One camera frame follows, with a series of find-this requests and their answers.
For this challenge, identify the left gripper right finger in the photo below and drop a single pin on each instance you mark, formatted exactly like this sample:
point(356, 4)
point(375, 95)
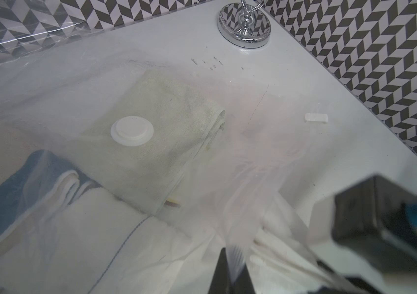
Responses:
point(243, 284)

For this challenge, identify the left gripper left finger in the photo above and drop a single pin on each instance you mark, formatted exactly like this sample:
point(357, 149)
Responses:
point(221, 283)

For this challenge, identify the white towel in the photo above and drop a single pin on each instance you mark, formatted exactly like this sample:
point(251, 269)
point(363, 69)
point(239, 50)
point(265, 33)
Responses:
point(101, 245)

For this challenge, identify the pale green towel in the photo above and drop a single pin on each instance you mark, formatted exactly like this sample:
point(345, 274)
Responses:
point(140, 149)

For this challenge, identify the clear plastic vacuum bag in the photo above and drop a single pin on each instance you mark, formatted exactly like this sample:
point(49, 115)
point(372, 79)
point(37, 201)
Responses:
point(46, 101)

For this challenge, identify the blue and beige towel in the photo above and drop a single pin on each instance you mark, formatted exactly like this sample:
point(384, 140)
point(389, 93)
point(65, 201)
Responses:
point(45, 183)

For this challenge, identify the chrome wire mug stand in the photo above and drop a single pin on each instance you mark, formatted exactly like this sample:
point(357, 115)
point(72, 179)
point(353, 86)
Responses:
point(244, 25)

